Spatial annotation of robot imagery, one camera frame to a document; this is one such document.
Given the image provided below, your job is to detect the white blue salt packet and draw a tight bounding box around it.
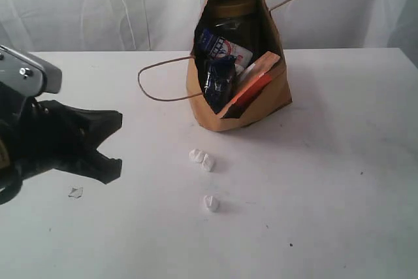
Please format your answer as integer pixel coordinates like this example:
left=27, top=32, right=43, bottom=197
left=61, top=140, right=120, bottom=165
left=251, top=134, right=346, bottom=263
left=197, top=28, right=253, bottom=67

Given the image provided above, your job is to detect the clear plastic scrap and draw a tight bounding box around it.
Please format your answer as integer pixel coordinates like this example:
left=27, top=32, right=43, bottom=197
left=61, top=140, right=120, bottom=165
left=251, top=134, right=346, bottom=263
left=68, top=187, right=84, bottom=199

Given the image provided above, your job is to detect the brown paper shopping bag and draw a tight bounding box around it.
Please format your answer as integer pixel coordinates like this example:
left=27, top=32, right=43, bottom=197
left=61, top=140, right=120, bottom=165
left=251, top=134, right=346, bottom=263
left=185, top=0, right=292, bottom=132

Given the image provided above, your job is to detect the brown orange coffee pouch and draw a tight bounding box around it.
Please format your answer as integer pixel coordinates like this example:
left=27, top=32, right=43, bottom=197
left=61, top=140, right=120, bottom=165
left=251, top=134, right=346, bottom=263
left=217, top=52, right=281, bottom=119

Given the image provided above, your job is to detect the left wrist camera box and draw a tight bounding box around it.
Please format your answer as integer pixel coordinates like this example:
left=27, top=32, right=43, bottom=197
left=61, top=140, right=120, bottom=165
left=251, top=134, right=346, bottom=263
left=1, top=45, right=62, bottom=97

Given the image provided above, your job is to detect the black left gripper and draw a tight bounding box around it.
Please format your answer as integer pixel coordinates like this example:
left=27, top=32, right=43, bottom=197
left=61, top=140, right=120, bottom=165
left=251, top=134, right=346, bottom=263
left=1, top=84, right=123, bottom=184

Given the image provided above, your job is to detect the white backdrop curtain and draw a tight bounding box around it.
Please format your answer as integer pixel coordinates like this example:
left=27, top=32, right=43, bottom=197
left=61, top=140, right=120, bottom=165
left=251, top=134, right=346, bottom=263
left=1, top=0, right=417, bottom=52

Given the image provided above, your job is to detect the dark noodle package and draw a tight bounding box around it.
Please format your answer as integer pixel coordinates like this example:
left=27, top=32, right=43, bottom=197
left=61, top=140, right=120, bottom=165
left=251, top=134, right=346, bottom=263
left=204, top=55, right=236, bottom=114

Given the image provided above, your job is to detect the nut jar with gold lid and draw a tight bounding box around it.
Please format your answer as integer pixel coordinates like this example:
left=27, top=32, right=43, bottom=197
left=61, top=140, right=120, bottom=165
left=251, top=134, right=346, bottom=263
left=210, top=0, right=259, bottom=53

